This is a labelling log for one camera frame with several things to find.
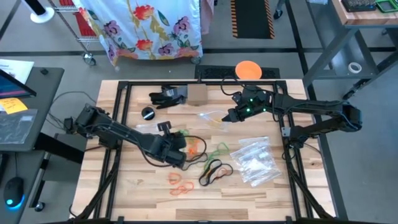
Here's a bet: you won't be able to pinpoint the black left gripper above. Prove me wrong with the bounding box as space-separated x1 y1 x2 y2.
151 132 189 168

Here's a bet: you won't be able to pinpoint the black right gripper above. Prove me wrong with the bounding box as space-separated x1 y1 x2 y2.
221 86 274 123

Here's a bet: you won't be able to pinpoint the small brown cardboard box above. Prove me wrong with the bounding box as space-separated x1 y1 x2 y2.
187 83 208 107

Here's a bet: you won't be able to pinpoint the black ribbed floor mat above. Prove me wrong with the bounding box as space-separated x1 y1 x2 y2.
195 64 281 80

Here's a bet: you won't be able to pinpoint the orange bowl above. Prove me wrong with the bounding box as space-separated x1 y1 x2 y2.
235 60 263 80

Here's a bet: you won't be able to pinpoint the stack of clear plastic bags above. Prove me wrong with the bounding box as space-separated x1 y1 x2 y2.
229 136 282 187

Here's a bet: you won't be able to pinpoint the black and gray work glove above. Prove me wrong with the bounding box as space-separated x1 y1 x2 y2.
149 86 189 110

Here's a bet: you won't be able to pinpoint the black mat with hazard stripes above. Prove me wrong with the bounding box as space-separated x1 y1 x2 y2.
230 0 275 40

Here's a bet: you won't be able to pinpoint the pink cloth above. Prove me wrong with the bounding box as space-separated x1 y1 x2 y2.
200 0 216 35

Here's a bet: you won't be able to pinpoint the gray workbench with wooden top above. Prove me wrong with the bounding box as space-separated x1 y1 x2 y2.
303 0 398 101

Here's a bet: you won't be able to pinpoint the white floral cloth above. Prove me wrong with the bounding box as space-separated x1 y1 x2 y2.
73 0 203 68

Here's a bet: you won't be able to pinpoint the white tape roll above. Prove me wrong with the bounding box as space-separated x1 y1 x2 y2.
347 62 363 75

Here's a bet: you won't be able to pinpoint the black desk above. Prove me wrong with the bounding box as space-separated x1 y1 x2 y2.
0 67 88 224

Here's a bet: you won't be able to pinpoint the red plastic crate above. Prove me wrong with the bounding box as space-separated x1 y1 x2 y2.
58 0 98 38

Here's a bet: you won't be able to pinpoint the black computer mouse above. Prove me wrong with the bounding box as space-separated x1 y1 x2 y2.
2 176 25 210

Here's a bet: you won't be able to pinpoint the yellow sticky note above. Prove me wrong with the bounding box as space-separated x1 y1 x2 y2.
0 98 29 115

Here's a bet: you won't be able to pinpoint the computer monitor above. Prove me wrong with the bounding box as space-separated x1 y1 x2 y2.
0 68 37 100

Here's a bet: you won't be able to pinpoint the green plastic tray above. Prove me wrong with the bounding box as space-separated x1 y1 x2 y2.
375 0 398 14

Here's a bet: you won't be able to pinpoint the white paper sheet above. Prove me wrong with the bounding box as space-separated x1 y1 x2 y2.
0 58 35 85

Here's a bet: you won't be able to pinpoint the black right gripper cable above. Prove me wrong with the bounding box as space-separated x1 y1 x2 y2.
220 76 246 96

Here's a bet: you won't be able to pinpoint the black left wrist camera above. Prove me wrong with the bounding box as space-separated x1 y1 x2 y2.
157 120 173 136

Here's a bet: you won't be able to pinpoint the black round corded puck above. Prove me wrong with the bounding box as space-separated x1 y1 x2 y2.
141 106 156 121

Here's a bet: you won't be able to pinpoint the black floor cables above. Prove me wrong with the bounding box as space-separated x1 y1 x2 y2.
48 91 97 131

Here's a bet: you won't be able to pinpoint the chrome wire rack cart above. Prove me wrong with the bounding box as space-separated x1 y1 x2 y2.
46 0 201 67

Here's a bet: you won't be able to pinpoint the white round pedestal base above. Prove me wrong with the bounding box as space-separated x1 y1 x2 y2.
21 0 55 24

